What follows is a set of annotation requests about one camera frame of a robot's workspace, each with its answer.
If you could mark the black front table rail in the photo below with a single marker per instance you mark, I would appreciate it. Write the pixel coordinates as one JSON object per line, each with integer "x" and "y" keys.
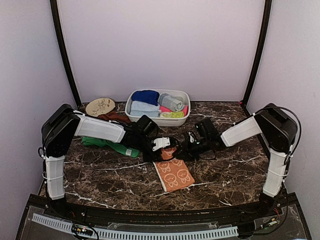
{"x": 97, "y": 216}

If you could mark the pink rolled towel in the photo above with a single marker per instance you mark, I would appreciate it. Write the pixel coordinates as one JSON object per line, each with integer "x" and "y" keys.
{"x": 164, "y": 109}

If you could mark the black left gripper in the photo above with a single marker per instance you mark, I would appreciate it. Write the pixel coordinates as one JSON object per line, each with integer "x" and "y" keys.
{"x": 152, "y": 157}

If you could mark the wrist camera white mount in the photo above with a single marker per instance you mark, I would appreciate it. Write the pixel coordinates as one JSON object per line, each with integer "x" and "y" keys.
{"x": 160, "y": 142}
{"x": 192, "y": 138}

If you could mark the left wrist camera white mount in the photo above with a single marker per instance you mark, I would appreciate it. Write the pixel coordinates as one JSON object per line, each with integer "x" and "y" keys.
{"x": 160, "y": 142}

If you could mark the orange bunny pattern towel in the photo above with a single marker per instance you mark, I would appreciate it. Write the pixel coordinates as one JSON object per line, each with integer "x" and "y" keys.
{"x": 173, "y": 173}

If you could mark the right black frame post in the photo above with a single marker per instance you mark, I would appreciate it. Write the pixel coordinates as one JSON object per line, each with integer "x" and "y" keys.
{"x": 258, "y": 53}

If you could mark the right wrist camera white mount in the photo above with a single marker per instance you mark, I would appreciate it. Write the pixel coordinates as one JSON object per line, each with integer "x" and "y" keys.
{"x": 192, "y": 138}

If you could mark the grey plastic basin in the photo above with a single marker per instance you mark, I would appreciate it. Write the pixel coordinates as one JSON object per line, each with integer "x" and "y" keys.
{"x": 160, "y": 121}

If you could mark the brown towel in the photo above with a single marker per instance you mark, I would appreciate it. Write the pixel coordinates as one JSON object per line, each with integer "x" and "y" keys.
{"x": 114, "y": 116}

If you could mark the light blue rolled towel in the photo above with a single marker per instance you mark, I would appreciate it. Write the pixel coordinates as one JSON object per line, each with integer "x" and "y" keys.
{"x": 139, "y": 108}

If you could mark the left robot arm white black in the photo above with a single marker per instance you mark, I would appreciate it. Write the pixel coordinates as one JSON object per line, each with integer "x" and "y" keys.
{"x": 66, "y": 123}

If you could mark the round beige embroidered cloth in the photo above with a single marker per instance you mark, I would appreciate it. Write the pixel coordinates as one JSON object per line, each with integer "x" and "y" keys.
{"x": 100, "y": 106}

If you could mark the grey rolled towel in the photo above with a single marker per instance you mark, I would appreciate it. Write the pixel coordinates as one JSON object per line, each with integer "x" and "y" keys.
{"x": 170, "y": 102}

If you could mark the green microfibre towel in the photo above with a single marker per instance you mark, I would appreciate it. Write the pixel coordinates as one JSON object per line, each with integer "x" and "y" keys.
{"x": 119, "y": 148}

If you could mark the white slotted cable duct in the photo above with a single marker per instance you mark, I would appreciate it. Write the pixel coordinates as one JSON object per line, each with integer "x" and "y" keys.
{"x": 108, "y": 234}

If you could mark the yellow green rolled towel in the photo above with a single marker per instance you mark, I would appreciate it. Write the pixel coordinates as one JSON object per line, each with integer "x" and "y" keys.
{"x": 172, "y": 114}

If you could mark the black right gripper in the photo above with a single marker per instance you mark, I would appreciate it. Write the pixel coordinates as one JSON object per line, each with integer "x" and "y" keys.
{"x": 187, "y": 151}

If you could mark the small electronics board with leds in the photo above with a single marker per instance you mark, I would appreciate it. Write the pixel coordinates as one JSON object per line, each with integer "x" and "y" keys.
{"x": 80, "y": 230}

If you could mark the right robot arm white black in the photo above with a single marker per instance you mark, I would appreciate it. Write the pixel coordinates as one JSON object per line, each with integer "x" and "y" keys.
{"x": 279, "y": 126}

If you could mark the black frame post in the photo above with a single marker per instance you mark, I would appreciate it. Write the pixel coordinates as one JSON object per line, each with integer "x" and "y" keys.
{"x": 258, "y": 53}
{"x": 63, "y": 51}

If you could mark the dark blue rolled towel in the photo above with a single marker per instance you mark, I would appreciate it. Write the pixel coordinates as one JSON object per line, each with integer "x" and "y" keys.
{"x": 147, "y": 96}

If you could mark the left black frame post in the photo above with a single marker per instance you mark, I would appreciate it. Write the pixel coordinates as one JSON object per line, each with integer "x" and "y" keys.
{"x": 63, "y": 51}

